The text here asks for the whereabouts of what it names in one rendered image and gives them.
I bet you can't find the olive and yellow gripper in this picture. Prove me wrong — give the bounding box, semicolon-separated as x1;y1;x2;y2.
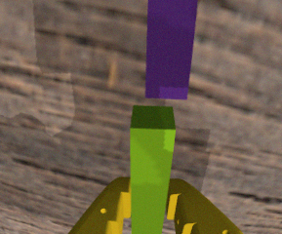
68;176;243;234

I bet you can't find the purple rod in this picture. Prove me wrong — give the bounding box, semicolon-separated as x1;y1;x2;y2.
145;0;198;99

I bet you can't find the lime green rod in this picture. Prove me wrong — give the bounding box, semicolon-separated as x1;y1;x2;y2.
130;105;176;234

